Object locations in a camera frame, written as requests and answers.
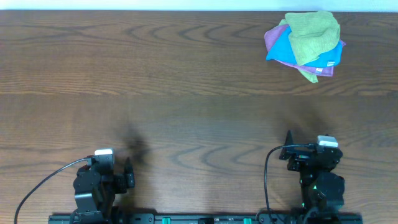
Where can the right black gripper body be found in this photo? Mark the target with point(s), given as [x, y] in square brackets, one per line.
[299, 158]

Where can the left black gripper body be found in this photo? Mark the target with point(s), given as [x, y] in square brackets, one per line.
[127, 178]

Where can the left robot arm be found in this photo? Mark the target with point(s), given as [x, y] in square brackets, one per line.
[93, 207]

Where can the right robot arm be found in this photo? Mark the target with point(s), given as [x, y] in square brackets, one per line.
[322, 190]

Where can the olive green bottom cloth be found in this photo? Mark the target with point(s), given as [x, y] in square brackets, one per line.
[309, 76]

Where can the blue cloth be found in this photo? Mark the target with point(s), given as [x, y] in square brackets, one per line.
[281, 49]

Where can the purple cloth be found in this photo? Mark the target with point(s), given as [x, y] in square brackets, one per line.
[273, 35]

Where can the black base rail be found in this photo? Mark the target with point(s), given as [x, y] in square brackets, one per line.
[148, 218]

